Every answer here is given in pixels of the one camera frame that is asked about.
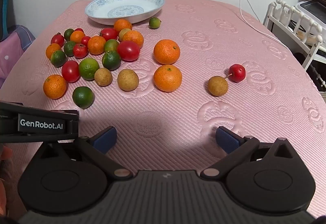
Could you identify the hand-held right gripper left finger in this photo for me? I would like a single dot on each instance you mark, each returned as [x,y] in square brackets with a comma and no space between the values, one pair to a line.
[105,138]

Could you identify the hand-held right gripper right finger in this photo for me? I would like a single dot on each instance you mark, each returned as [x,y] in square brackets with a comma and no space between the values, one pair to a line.
[226,140]

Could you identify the orange tangerine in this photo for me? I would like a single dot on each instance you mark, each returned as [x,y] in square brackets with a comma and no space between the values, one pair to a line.
[53,50]
[54,86]
[122,24]
[166,51]
[77,36]
[133,39]
[96,45]
[167,78]

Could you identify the green lime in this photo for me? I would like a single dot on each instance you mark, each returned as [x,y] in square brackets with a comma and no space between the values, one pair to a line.
[68,34]
[58,58]
[111,45]
[89,68]
[68,48]
[154,22]
[83,97]
[111,60]

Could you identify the tan longan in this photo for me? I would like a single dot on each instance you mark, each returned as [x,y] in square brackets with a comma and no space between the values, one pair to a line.
[103,76]
[128,79]
[123,34]
[217,86]

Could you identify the red cherry tomato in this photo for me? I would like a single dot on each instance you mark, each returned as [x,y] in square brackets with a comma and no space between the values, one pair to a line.
[128,50]
[109,33]
[70,71]
[57,39]

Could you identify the blue patterned white plate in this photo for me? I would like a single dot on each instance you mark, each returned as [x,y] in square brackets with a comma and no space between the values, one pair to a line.
[127,7]

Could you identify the person's left hand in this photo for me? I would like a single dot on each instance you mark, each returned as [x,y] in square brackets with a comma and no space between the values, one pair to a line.
[5,154]

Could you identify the pink plaid bedding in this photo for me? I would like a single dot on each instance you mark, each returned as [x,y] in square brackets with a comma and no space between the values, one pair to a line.
[12,55]

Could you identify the white storage rack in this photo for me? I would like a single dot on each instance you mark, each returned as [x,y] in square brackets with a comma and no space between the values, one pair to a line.
[312,57]

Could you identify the black teal-edged object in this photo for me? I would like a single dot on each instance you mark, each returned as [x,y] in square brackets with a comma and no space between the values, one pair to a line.
[5,5]

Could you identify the white appliance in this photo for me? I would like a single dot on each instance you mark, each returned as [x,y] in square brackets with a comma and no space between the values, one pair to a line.
[301,6]

